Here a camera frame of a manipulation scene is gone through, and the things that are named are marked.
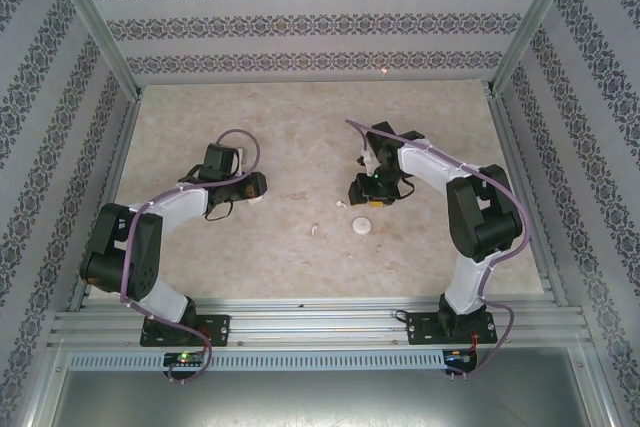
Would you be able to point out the round white earbud charging case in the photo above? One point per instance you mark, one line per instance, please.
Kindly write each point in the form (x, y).
(362, 226)

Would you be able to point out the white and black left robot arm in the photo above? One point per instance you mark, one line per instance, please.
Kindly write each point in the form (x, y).
(105, 247)

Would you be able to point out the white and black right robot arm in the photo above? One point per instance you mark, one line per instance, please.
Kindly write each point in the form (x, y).
(465, 287)

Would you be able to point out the small circuit board green light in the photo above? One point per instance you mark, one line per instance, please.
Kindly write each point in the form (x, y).
(185, 358)

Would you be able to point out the grey metal sheet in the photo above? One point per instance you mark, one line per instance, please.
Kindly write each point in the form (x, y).
(320, 402)

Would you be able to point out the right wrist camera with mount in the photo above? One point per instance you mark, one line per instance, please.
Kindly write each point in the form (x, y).
(367, 159)

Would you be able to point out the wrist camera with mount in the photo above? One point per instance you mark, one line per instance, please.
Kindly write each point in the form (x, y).
(242, 159)
(367, 159)

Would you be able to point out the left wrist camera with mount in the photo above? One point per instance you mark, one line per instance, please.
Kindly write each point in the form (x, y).
(242, 159)

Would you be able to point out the aluminium side rail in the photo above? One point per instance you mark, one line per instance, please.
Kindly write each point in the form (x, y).
(512, 147)
(114, 187)

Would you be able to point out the aluminium rail beam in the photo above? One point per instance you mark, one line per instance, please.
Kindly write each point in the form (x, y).
(320, 322)

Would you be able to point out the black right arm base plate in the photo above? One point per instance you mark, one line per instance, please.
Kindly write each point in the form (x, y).
(425, 329)

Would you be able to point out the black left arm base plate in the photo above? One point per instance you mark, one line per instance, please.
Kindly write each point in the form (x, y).
(215, 329)

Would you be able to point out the aluminium frame post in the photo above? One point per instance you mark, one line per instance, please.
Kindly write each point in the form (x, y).
(537, 17)
(90, 17)

